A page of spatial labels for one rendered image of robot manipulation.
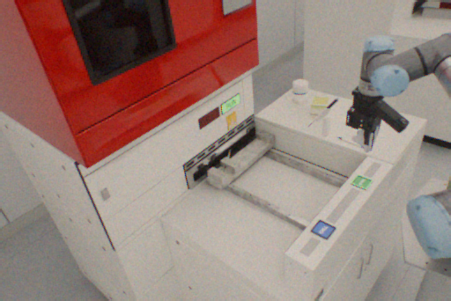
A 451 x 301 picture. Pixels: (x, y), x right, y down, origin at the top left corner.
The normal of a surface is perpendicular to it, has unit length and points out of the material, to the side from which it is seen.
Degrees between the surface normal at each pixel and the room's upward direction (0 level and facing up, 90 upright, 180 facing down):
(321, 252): 0
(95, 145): 90
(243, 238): 0
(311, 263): 0
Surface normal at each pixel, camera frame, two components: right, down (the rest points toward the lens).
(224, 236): -0.11, -0.80
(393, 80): -0.11, 0.60
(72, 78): 0.74, 0.33
